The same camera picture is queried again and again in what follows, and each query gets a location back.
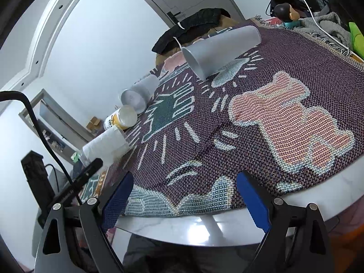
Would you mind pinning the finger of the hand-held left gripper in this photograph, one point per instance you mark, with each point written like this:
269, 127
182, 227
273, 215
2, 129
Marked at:
85, 175

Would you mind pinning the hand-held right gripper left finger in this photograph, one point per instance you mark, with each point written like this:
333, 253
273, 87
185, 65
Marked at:
118, 202

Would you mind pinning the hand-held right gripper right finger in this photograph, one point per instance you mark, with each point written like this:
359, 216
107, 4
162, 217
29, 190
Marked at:
253, 202

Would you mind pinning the large grey cup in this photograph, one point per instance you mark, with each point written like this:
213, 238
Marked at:
221, 51

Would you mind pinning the yellow and white cup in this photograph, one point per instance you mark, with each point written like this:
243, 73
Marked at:
125, 116

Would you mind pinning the small grey cup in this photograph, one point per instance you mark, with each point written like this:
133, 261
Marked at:
142, 89

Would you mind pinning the small green box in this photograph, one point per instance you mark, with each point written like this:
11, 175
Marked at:
75, 158

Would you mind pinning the black tower device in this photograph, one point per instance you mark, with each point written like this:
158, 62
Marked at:
35, 176

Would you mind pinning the cardboard box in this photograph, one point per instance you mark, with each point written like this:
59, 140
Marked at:
93, 122

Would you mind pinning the printed woven blanket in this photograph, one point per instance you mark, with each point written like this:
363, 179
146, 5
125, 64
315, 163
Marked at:
256, 119

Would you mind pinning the black jacket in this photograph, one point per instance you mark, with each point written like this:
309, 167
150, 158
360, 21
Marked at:
193, 25

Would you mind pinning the grey fluffy towel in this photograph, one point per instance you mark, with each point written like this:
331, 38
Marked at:
332, 25

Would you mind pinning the black-haired doll figure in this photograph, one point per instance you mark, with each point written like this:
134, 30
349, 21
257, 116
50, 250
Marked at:
284, 10

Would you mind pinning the green object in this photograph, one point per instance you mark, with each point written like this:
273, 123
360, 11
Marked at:
357, 37

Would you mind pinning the grey framed wall cabinet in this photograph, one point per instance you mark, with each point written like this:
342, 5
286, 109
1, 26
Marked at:
57, 119

